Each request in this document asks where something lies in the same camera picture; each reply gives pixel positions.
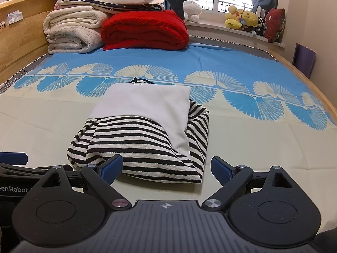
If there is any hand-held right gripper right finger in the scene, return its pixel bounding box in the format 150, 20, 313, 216
201, 156, 299, 212

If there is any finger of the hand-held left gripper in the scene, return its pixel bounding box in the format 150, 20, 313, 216
0, 163, 74, 178
0, 151, 28, 164

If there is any tissue box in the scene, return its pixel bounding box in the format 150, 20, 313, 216
6, 10, 24, 25

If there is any white windowsill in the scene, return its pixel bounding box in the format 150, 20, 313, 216
186, 21, 286, 48

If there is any wooden headboard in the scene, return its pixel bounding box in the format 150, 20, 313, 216
0, 0, 63, 84

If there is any cream folded quilt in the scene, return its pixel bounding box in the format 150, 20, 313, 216
43, 9, 110, 55

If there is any blue and cream bed blanket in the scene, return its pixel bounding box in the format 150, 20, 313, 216
0, 43, 337, 232

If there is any wooden bed frame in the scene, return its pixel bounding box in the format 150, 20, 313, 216
266, 49, 337, 122

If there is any white plush toy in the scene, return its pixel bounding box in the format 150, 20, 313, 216
182, 0, 203, 22

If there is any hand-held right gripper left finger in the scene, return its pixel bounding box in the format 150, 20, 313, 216
37, 154, 132, 211

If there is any black and white plush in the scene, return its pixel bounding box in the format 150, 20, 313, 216
254, 17, 267, 35

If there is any grey trimmed bed mat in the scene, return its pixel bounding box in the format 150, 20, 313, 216
0, 41, 274, 96

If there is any striped hooded top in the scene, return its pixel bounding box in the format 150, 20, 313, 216
67, 78, 210, 184

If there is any red folded blanket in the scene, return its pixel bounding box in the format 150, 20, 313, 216
101, 10, 189, 51

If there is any yellow round plush toy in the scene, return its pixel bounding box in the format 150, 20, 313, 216
238, 11, 259, 27

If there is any red cushion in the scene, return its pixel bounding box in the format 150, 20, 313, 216
264, 8, 286, 43

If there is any yellow duck plush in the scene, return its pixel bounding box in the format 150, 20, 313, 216
224, 5, 244, 30

